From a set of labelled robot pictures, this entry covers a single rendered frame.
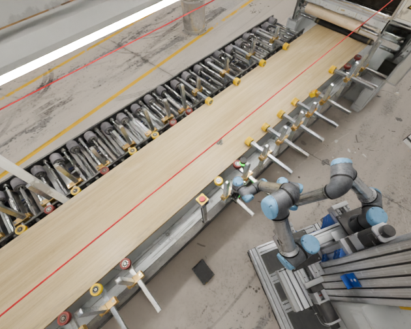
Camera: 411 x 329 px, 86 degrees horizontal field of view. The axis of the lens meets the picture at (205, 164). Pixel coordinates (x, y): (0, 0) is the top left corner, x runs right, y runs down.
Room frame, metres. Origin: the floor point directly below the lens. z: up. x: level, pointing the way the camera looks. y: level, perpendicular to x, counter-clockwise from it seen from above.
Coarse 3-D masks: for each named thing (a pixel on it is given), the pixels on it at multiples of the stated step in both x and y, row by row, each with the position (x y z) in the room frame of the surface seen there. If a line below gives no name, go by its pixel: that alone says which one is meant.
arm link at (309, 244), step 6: (306, 234) 0.27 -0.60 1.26; (300, 240) 0.24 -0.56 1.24; (306, 240) 0.23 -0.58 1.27; (312, 240) 0.23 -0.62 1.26; (300, 246) 0.20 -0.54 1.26; (306, 246) 0.20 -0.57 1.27; (312, 246) 0.20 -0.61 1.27; (318, 246) 0.20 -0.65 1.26; (306, 252) 0.17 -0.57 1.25; (312, 252) 0.16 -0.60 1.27; (306, 258) 0.14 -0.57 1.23
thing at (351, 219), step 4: (352, 216) 0.41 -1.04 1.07; (356, 216) 0.40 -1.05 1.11; (348, 220) 0.39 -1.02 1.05; (352, 220) 0.38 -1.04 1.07; (356, 220) 0.37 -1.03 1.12; (348, 224) 0.36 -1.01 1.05; (352, 224) 0.35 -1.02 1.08; (356, 224) 0.34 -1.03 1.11; (352, 228) 0.32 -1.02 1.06; (356, 228) 0.32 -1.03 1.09; (360, 228) 0.31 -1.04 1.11; (364, 228) 0.30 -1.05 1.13
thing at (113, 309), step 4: (104, 292) 0.05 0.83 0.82; (104, 296) 0.02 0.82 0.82; (108, 296) 0.02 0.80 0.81; (104, 300) 0.00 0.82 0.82; (108, 300) 0.00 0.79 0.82; (112, 308) -0.06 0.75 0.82; (116, 308) -0.06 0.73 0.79; (112, 312) -0.08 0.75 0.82; (116, 312) -0.08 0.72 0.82; (116, 316) -0.10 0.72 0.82; (120, 316) -0.11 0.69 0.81; (116, 320) -0.13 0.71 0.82; (120, 320) -0.13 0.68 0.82; (120, 324) -0.16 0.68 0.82; (124, 324) -0.16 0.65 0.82; (124, 328) -0.18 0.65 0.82; (128, 328) -0.18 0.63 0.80
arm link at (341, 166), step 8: (336, 160) 0.65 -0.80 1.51; (344, 160) 0.63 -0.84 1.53; (336, 168) 0.59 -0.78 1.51; (344, 168) 0.57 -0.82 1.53; (352, 168) 0.58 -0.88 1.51; (352, 176) 0.53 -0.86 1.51; (360, 184) 0.52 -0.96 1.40; (360, 192) 0.49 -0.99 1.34; (368, 192) 0.49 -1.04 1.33; (376, 192) 0.50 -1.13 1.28; (360, 200) 0.47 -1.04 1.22; (368, 200) 0.46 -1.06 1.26; (376, 200) 0.45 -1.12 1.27
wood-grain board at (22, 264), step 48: (288, 48) 2.73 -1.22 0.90; (336, 48) 2.65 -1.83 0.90; (240, 96) 1.91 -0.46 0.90; (288, 96) 1.85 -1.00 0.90; (192, 144) 1.28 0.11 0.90; (240, 144) 1.24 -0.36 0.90; (96, 192) 0.84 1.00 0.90; (144, 192) 0.80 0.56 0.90; (192, 192) 0.77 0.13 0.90; (48, 240) 0.44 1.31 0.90; (96, 240) 0.42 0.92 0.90; (144, 240) 0.39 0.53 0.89; (0, 288) 0.13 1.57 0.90; (48, 288) 0.10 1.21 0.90
